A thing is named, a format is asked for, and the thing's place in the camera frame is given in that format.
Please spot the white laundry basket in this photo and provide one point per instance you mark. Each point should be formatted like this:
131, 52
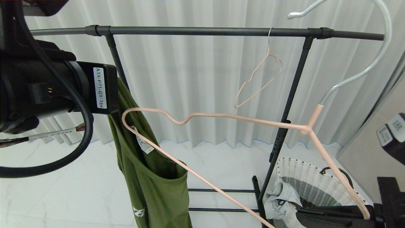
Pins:
294, 167

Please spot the pale grey shorts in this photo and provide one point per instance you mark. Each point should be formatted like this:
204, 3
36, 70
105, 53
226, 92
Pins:
281, 196

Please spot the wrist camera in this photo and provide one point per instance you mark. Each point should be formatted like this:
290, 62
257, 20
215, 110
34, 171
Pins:
395, 148
47, 6

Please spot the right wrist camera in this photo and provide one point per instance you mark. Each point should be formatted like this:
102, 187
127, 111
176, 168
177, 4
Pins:
395, 148

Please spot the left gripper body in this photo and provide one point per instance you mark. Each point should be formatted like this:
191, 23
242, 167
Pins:
112, 88

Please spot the pink clothes hanger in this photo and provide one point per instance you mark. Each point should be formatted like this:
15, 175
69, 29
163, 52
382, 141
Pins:
236, 105
307, 128

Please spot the black clothes rack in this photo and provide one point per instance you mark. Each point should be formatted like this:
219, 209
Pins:
190, 31

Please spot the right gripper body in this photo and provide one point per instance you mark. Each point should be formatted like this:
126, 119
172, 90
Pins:
387, 202

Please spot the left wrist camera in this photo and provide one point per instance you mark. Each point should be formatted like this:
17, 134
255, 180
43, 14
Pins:
47, 6

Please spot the green shirt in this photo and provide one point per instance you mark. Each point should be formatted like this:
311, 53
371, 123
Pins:
158, 196

